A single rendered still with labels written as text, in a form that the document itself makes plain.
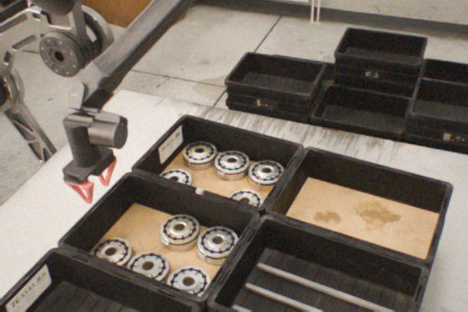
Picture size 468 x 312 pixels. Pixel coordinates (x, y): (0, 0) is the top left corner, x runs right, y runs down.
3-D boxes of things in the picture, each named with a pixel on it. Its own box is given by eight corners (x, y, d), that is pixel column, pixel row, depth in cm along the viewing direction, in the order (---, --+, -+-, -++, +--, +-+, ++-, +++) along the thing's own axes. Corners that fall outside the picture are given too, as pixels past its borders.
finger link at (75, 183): (114, 193, 129) (106, 160, 124) (95, 213, 124) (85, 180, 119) (89, 186, 132) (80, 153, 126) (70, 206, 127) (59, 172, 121)
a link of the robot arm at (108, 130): (93, 89, 124) (70, 79, 116) (140, 96, 121) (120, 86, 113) (81, 144, 123) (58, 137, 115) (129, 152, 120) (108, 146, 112)
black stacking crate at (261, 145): (134, 202, 163) (129, 171, 156) (187, 144, 184) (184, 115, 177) (262, 245, 148) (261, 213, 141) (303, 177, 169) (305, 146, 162)
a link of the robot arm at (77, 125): (71, 105, 120) (55, 120, 115) (99, 109, 117) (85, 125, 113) (78, 133, 124) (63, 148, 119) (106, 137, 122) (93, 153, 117)
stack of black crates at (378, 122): (306, 176, 271) (309, 117, 251) (322, 140, 293) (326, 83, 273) (392, 196, 259) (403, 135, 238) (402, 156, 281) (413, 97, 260)
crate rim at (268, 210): (262, 219, 142) (262, 212, 141) (306, 151, 163) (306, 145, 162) (429, 273, 127) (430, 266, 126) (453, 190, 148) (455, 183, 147)
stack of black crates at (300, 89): (226, 160, 284) (222, 81, 257) (248, 126, 306) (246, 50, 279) (305, 177, 271) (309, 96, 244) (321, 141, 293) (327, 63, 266)
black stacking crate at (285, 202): (263, 246, 148) (263, 213, 141) (305, 177, 169) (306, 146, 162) (421, 300, 133) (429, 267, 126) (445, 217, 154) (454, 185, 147)
